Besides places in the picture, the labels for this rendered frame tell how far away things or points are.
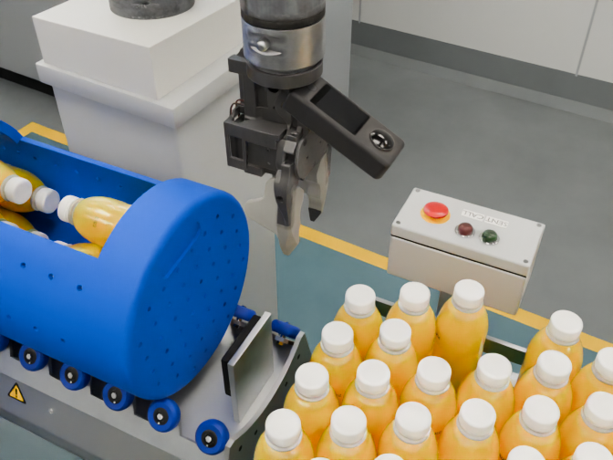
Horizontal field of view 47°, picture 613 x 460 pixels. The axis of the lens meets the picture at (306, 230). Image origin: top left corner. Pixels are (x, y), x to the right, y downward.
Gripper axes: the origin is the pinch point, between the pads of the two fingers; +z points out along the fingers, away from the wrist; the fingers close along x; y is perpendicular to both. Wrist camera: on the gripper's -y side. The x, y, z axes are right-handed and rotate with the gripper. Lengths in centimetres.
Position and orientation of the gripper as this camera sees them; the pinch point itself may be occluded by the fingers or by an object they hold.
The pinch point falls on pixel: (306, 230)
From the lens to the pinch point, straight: 76.6
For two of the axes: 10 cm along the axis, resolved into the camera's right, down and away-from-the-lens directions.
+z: 0.1, 7.6, 6.5
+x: -4.4, 5.8, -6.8
